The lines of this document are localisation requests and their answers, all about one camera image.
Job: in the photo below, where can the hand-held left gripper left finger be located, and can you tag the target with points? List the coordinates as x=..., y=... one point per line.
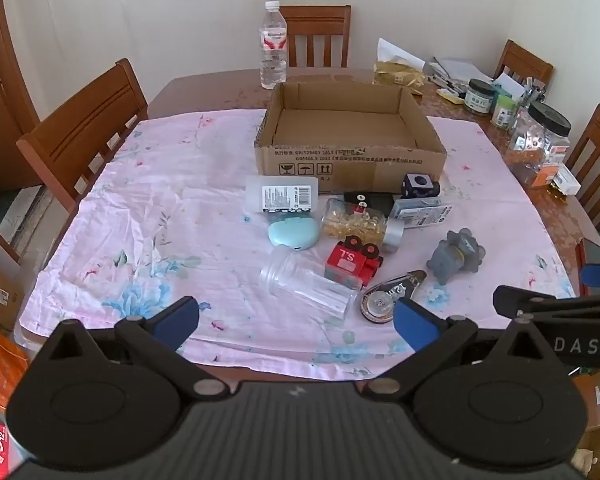
x=177, y=321

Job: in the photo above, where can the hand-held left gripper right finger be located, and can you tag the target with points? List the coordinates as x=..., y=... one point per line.
x=415, y=327

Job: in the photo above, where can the correction tape dispenser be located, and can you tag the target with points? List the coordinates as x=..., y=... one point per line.
x=380, y=302

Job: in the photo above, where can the grey rubber animal toy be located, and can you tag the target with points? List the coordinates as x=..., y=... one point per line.
x=450, y=257

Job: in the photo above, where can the small plastic packet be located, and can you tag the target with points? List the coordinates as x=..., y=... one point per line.
x=422, y=212

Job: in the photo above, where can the clear plastic jar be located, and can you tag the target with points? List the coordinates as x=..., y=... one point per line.
x=305, y=285

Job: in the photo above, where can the light blue earbuds case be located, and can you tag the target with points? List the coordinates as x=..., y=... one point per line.
x=292, y=235

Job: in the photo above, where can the white plastic bottle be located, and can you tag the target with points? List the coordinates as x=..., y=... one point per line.
x=260, y=195

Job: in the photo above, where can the brown cardboard box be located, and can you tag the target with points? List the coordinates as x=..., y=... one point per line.
x=355, y=170

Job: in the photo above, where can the small white box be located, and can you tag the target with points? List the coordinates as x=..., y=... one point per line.
x=566, y=181

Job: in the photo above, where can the small orange box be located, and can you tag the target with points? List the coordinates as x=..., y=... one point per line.
x=550, y=170

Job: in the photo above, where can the jar of golden capsules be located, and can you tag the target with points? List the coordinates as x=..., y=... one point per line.
x=352, y=222

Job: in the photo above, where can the black remote device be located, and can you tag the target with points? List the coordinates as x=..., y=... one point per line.
x=377, y=201

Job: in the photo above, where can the pink floral tablecloth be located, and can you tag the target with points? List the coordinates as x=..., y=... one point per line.
x=170, y=185

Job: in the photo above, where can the black cube toy car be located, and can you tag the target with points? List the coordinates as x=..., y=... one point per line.
x=420, y=185

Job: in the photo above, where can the large clear jar black lid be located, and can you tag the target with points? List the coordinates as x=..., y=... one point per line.
x=537, y=140

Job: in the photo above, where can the orange bag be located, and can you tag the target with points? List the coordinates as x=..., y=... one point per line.
x=0, y=365

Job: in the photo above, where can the small green jar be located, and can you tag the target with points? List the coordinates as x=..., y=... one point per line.
x=503, y=112

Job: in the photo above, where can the pen holder with pens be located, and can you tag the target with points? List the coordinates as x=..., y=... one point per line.
x=535, y=92

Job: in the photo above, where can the white envelope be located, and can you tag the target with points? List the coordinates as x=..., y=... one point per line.
x=507, y=85

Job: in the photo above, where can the dark jar with green label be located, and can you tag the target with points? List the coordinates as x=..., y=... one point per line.
x=479, y=97

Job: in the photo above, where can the stack of papers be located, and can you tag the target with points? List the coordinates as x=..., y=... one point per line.
x=455, y=67

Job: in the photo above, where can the gold tissue box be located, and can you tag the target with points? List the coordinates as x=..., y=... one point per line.
x=395, y=75

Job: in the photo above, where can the clear water bottle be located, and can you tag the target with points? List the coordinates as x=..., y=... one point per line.
x=273, y=60

